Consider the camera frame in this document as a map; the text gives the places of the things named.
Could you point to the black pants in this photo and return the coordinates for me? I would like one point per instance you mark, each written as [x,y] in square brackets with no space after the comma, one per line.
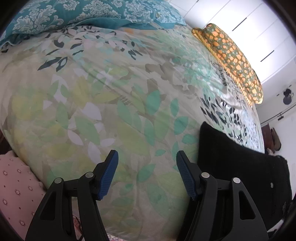
[231,157]

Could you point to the brown wooden dresser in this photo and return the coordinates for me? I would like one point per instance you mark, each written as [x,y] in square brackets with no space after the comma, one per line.
[266,136]

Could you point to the small blue patterned pillow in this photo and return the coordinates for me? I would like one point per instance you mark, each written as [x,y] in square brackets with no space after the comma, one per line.
[166,14]

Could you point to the brown bag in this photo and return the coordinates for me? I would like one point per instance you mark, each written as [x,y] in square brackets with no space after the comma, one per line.
[275,139]

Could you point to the floral bed cover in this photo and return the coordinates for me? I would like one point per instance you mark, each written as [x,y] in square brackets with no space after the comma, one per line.
[115,104]

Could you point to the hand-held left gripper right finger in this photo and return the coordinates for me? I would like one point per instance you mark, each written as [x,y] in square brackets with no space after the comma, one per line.
[186,176]

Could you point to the white wardrobe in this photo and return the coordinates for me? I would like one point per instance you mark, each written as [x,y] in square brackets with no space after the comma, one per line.
[219,14]

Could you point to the large blue patterned pillow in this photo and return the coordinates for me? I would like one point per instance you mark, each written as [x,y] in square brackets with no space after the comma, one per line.
[46,14]

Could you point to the white door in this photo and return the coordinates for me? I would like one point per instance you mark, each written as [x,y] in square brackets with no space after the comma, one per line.
[272,104]

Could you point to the orange floral folded blanket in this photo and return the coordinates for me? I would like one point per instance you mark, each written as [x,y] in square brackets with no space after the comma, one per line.
[231,53]

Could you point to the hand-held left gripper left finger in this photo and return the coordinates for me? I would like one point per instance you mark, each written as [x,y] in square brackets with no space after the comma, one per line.
[108,176]

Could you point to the pink dotted bed sheet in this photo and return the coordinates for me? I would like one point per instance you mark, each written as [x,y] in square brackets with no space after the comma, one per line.
[18,185]

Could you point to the black hanging item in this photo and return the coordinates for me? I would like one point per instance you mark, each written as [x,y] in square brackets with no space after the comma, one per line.
[288,97]

